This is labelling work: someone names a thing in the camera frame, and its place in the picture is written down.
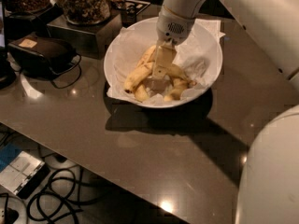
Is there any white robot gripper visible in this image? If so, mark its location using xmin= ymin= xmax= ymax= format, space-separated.
xmin=152 ymin=6 xmax=195 ymax=79

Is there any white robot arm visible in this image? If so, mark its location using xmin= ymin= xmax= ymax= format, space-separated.
xmin=157 ymin=0 xmax=299 ymax=224

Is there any long lower yellow banana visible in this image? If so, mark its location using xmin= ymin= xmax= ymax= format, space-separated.
xmin=134 ymin=45 xmax=156 ymax=102

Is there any white bowl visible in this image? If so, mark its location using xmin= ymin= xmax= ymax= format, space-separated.
xmin=103 ymin=15 xmax=224 ymax=109

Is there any short right yellow banana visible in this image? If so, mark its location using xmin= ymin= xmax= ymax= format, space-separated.
xmin=164 ymin=77 xmax=188 ymax=102

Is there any white paper liner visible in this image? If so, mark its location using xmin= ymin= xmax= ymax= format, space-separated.
xmin=107 ymin=14 xmax=226 ymax=107

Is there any small dark tray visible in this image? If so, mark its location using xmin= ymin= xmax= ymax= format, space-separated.
xmin=125 ymin=0 xmax=150 ymax=17

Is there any metal block stand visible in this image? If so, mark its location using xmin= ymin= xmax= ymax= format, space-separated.
xmin=48 ymin=10 xmax=122 ymax=59

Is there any black electronic device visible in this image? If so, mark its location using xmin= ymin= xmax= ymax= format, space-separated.
xmin=8 ymin=35 xmax=78 ymax=80

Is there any dark block stand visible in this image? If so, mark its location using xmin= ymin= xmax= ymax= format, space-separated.
xmin=4 ymin=5 xmax=63 ymax=40

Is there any black round base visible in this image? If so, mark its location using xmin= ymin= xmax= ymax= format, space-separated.
xmin=0 ymin=60 xmax=17 ymax=90

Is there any black device cable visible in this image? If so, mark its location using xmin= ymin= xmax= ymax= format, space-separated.
xmin=20 ymin=52 xmax=83 ymax=90

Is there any black coiled floor cable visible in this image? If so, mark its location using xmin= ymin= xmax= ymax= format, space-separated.
xmin=25 ymin=165 xmax=106 ymax=224

